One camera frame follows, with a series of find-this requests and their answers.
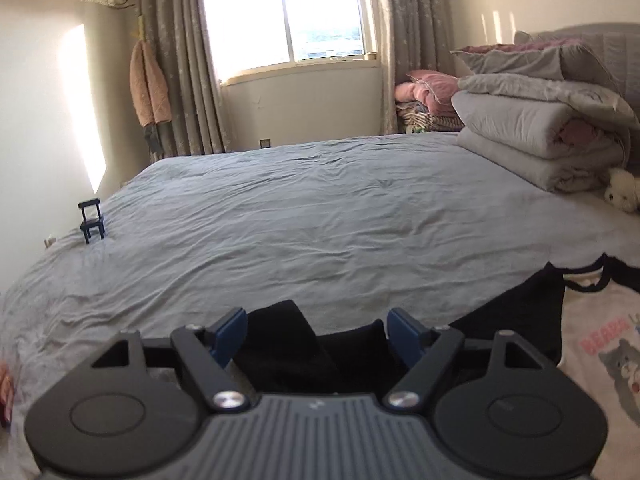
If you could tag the stack of patterned folded blankets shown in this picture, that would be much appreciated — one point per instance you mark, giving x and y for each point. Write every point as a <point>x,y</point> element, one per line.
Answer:
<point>430,122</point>

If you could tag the grey quilted headboard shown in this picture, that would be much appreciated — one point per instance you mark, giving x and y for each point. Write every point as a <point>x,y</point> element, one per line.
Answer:
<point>615,55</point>

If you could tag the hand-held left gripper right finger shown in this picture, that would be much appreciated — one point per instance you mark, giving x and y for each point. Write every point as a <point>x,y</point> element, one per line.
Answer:
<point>402,334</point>

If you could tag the grey-green quilt with maroon lining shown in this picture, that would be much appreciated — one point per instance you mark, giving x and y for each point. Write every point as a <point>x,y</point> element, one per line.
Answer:
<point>525,60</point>

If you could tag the cream shirt with black sleeves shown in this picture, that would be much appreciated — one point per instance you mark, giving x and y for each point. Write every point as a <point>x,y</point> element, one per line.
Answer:
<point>585,320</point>

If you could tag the white plush dog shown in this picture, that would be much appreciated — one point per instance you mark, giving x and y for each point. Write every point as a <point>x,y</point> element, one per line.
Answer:
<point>620,190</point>

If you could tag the dark hanging cloth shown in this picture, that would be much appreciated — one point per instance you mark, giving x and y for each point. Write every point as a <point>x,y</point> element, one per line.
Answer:
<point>152,137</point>

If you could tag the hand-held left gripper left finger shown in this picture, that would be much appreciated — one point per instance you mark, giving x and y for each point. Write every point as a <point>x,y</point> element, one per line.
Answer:
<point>231,335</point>

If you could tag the grey patterned curtain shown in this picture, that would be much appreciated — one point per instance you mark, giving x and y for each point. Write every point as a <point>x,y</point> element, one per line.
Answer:
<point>180,60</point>
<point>415,20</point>

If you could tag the pink patterned cloth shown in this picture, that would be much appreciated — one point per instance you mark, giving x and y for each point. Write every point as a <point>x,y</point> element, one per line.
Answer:
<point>4,390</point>

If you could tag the window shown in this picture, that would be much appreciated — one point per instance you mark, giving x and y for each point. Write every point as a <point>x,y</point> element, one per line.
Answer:
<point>240,10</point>

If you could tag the grey bed sheet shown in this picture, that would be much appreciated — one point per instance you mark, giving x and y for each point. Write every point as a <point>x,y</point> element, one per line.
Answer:
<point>300,220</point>

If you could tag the pink blanket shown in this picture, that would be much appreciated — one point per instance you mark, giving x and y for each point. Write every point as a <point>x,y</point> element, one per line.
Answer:
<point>430,87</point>

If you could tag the hanging pink fleece garment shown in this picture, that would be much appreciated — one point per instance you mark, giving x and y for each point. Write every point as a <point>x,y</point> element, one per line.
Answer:
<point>150,85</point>

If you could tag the small black chair stand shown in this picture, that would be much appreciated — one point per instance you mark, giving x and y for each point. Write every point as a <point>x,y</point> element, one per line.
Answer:
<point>92,222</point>

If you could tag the folded light grey quilt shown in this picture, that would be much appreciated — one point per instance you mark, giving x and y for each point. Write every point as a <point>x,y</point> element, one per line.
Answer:
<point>505,130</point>

